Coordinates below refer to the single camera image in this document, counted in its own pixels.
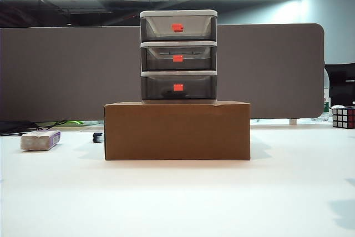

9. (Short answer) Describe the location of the smoky drawer with inner divider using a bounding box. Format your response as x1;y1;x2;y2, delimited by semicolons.
141;46;216;70

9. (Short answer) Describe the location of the brown cardboard box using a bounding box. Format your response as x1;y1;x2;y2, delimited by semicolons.
104;100;251;162

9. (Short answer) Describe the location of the grey desk partition panel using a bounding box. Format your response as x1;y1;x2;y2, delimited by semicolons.
0;23;325;123

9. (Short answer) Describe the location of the white tissue pack purple label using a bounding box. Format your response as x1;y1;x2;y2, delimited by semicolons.
20;129;62;152

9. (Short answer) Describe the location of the clear water bottle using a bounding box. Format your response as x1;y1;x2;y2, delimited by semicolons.
322;69;331;123

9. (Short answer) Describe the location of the black rubik's cube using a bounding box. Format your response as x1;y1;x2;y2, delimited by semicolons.
332;107;355;130

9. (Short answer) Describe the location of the smoky drawer chunky red handle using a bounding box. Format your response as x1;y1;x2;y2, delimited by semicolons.
140;16;216;41

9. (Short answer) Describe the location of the white plastic drawer cabinet frame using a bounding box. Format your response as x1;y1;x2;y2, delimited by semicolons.
139;9;219;105

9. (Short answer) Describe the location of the black cables bundle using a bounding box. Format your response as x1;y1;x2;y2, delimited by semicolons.
0;119;69;137

